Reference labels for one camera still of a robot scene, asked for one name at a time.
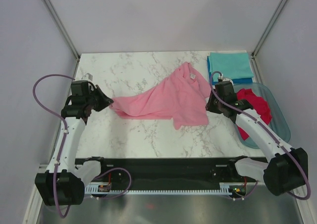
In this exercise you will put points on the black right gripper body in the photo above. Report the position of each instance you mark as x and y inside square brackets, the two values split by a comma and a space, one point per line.
[214, 104]

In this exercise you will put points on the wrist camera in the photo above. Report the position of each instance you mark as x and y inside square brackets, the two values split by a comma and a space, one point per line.
[221, 78]
[87, 77]

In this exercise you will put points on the aluminium frame post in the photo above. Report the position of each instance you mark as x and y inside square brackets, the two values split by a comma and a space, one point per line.
[279, 9]
[59, 24]

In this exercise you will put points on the clear blue plastic bin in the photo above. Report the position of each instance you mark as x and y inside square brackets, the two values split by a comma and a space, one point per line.
[278, 123]

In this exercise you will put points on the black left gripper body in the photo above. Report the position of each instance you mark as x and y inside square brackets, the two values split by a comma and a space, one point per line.
[93, 98]

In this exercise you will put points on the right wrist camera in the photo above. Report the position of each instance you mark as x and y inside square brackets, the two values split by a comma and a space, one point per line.
[221, 78]

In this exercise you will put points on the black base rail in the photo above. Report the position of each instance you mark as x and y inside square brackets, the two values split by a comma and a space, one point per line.
[167, 174]

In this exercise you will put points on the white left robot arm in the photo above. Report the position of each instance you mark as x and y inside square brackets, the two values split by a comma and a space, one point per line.
[62, 183]

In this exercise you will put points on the folded teal t shirt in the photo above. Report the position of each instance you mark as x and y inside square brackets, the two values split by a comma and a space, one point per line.
[231, 65]

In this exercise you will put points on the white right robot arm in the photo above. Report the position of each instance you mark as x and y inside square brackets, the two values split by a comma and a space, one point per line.
[286, 169]

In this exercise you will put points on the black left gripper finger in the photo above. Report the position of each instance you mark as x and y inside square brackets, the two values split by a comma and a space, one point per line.
[104, 102]
[102, 96]

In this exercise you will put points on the left aluminium frame post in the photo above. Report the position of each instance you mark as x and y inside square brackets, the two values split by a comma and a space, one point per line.
[59, 24]

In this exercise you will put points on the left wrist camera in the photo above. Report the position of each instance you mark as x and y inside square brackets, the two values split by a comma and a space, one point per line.
[87, 77]

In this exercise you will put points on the white slotted cable duct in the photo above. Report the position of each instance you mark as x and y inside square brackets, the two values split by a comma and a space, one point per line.
[97, 188]

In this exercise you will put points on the pink t shirt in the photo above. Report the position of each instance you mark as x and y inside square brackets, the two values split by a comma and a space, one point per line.
[181, 97]

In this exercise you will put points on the red t shirt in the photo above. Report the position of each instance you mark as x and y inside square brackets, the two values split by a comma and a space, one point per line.
[258, 103]

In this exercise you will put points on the right aluminium frame post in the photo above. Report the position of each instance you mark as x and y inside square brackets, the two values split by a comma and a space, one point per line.
[279, 9]

